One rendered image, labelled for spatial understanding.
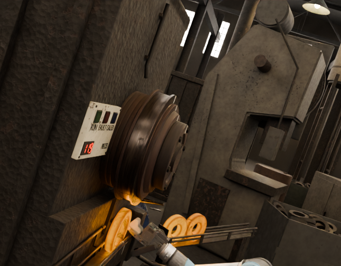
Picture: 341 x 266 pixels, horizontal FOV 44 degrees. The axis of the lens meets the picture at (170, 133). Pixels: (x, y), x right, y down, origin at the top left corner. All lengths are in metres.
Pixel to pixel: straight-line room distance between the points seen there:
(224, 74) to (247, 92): 0.31
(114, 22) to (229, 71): 3.23
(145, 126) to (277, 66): 2.97
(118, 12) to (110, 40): 0.08
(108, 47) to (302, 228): 2.78
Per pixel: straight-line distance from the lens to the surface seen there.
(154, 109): 1.54
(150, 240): 1.86
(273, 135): 4.04
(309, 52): 4.34
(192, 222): 2.28
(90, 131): 1.31
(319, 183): 6.12
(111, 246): 1.73
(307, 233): 3.77
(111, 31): 1.28
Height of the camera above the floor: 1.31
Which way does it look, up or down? 4 degrees down
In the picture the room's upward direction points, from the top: 20 degrees clockwise
